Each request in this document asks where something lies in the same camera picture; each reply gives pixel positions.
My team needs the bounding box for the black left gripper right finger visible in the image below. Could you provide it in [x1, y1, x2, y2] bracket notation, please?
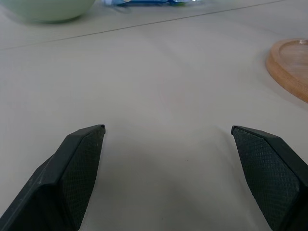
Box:
[231, 125, 308, 231]

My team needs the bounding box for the light green bowl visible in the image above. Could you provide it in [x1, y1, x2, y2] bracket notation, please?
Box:
[0, 0, 96, 24]

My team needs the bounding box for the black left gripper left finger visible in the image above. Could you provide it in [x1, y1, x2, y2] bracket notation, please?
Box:
[0, 124, 107, 231]

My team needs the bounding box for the round wooden tray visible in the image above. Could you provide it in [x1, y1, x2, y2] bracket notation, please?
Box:
[265, 38, 308, 104]

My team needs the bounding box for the blue plastic package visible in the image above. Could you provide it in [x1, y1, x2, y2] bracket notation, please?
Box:
[102, 0, 193, 7]

